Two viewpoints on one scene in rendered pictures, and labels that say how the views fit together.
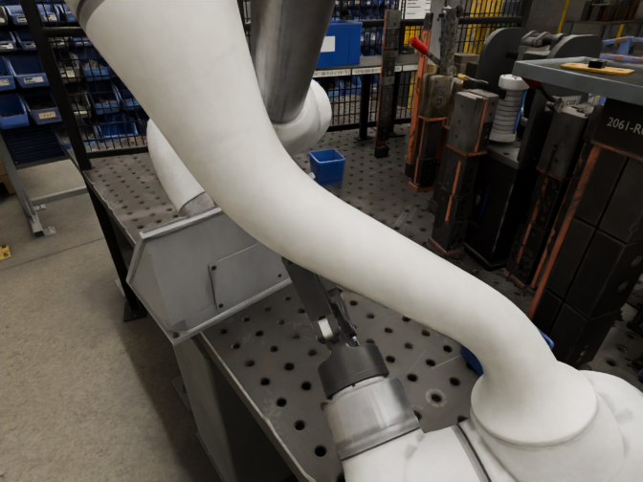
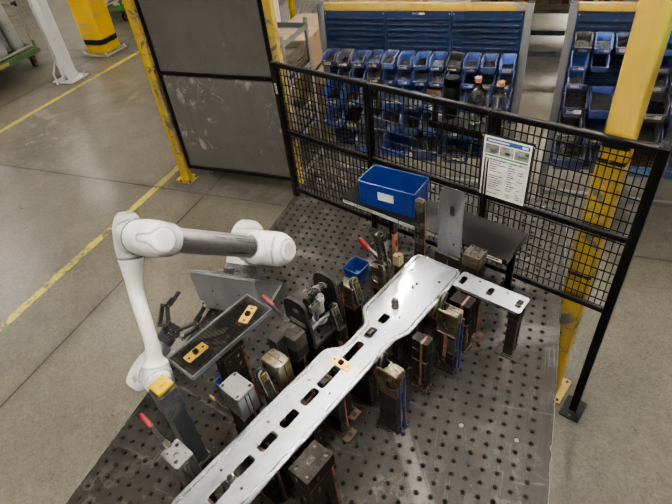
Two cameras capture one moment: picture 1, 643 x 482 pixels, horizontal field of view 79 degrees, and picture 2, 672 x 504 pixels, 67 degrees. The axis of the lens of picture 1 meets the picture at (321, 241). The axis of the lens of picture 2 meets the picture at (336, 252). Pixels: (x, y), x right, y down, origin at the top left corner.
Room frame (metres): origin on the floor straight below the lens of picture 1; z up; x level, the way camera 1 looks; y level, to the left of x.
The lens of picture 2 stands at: (0.32, -1.70, 2.49)
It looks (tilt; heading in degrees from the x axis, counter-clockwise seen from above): 40 degrees down; 64
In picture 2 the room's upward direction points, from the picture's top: 7 degrees counter-clockwise
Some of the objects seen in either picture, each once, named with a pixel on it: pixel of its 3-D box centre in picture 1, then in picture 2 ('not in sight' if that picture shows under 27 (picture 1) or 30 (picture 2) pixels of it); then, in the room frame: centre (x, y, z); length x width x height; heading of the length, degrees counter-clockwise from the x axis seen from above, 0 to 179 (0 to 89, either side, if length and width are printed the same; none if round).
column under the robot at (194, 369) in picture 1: (249, 376); not in sight; (0.72, 0.21, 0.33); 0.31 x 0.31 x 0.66; 39
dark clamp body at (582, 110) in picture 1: (553, 204); (299, 362); (0.70, -0.47, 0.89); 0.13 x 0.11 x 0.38; 110
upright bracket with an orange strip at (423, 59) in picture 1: (417, 102); (395, 269); (1.28, -0.31, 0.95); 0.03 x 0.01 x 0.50; 20
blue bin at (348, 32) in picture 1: (313, 43); (393, 190); (1.51, 0.03, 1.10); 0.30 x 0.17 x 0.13; 117
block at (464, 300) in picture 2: not in sight; (460, 322); (1.37, -0.64, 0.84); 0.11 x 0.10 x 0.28; 110
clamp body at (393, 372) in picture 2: not in sight; (391, 396); (0.92, -0.79, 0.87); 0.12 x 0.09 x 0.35; 110
